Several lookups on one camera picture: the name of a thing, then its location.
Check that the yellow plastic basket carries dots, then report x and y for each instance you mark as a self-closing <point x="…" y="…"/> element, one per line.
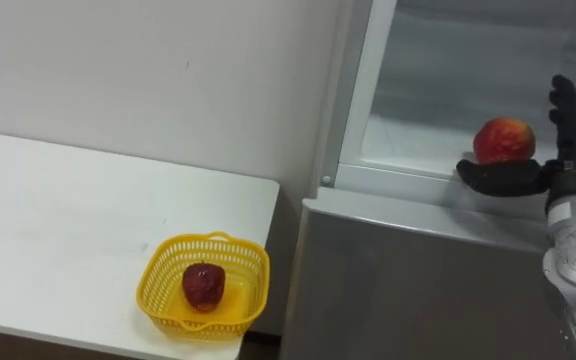
<point x="250" y="280"/>

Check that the red orange peach soft toy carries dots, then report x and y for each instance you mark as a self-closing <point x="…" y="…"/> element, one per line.
<point x="503" y="140"/>

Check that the grey fridge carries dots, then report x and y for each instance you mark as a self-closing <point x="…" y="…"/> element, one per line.
<point x="393" y="290"/>

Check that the dark red fruit soft toy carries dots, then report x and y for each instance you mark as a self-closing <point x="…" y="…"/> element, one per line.
<point x="203" y="290"/>

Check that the white desk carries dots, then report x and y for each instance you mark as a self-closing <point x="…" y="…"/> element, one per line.
<point x="68" y="210"/>

